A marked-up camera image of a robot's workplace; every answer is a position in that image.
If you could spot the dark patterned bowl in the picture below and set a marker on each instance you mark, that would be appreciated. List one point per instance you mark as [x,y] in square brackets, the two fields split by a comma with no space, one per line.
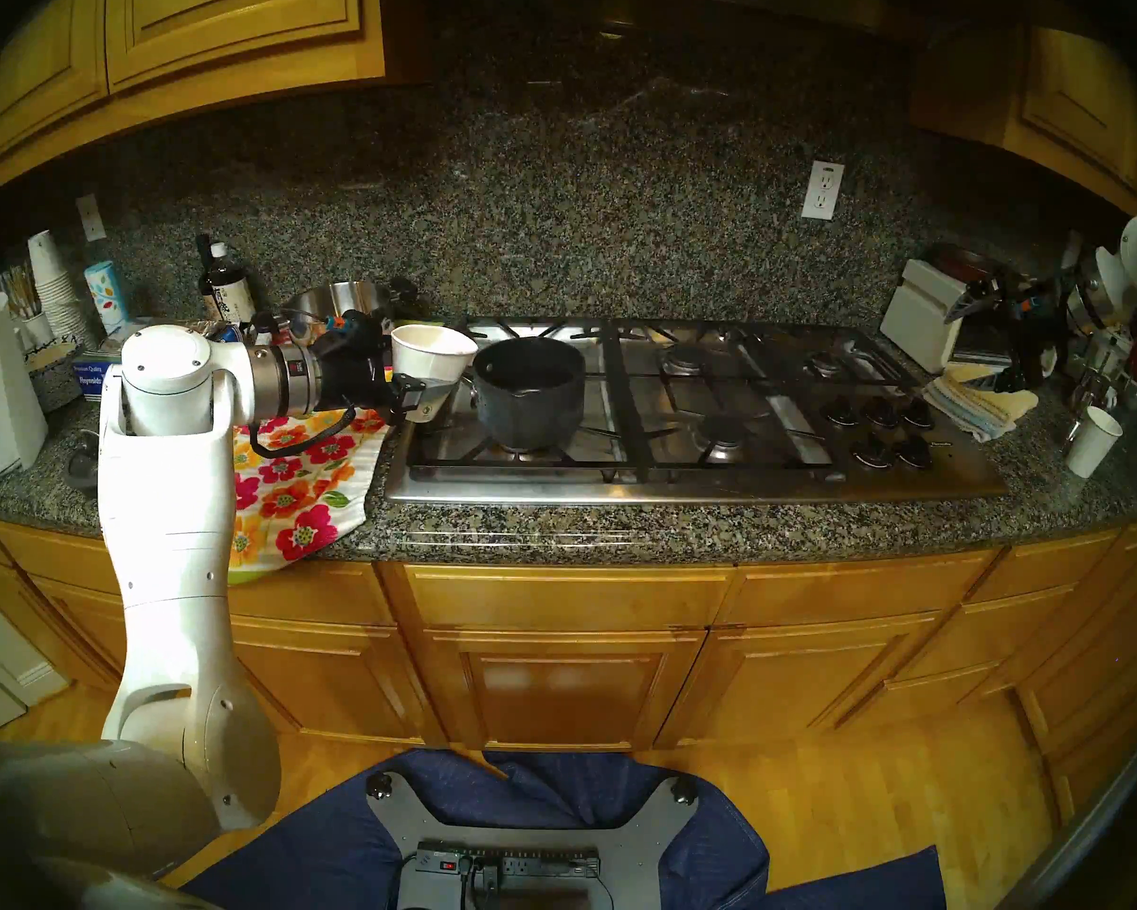
[54,377]

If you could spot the wooden lower cabinet run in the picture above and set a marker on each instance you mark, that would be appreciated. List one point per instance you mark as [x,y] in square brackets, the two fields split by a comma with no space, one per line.
[559,671]

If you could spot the blue patterned paper cup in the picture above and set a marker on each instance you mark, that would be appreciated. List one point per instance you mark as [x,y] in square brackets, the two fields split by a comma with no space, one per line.
[107,297]

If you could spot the stainless steel stock pot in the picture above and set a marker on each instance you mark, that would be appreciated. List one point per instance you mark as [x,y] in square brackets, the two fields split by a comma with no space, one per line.
[341,297]

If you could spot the white wall switch plate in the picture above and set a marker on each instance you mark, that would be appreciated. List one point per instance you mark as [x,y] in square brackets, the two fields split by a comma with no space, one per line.
[1073,249]
[91,218]

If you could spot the blue moving blanket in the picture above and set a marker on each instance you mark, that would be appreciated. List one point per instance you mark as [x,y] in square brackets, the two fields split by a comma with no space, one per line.
[341,851]

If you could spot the stack of white paper cups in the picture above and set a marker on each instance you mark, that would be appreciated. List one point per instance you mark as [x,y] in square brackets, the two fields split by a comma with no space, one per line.
[56,287]

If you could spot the folded striped dish cloth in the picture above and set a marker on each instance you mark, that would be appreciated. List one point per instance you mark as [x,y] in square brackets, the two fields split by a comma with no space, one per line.
[981,406]

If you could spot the stainless steel gas cooktop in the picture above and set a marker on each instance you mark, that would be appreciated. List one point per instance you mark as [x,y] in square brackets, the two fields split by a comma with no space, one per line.
[682,486]

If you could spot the large white paper cup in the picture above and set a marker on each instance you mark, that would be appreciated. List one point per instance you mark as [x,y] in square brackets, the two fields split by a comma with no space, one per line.
[431,349]

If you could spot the white wall power outlet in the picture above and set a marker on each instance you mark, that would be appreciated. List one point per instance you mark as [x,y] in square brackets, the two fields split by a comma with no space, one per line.
[822,191]

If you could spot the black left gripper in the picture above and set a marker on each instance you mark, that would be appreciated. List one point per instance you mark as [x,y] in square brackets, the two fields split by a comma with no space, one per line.
[355,368]

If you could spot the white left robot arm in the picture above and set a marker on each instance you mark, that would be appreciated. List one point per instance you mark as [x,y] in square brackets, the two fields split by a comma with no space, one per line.
[165,538]

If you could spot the white cup with wooden utensils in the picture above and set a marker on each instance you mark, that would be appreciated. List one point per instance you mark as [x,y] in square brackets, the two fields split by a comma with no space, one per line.
[33,325]

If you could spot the chrome metal utensils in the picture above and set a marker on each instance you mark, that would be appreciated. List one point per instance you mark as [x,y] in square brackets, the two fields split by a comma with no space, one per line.
[1094,368]

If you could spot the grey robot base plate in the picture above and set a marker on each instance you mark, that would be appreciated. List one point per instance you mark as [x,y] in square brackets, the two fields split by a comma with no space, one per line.
[530,828]

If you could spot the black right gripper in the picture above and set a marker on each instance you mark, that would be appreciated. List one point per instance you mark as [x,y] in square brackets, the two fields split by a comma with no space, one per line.
[1033,335]

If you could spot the dark bottle with white label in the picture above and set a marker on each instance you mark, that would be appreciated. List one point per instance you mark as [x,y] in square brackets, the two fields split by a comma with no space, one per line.
[232,292]

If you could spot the wooden upper cabinet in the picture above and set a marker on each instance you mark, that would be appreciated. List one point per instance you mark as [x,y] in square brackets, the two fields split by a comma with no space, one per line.
[1080,102]
[227,17]

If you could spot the small white paper cup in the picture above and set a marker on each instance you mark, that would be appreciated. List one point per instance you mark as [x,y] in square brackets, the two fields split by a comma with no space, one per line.
[1092,444]

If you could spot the black stove knob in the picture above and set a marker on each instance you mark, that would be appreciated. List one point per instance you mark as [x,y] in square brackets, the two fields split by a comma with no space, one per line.
[879,412]
[912,453]
[872,453]
[917,413]
[838,410]

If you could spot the floral kitchen towel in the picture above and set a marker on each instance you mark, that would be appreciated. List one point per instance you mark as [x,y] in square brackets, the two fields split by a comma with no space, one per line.
[293,500]

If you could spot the slim dark glass bottle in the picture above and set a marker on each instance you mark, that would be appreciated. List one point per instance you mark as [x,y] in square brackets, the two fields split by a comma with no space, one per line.
[203,273]

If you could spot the blue foodservice foil box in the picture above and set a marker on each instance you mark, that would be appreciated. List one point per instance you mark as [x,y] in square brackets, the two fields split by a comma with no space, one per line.
[90,377]

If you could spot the grey power strip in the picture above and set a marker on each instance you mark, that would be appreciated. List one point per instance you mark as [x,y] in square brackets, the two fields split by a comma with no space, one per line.
[530,863]

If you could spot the grey robot torso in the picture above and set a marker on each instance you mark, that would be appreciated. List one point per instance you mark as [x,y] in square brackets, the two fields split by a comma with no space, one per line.
[56,813]

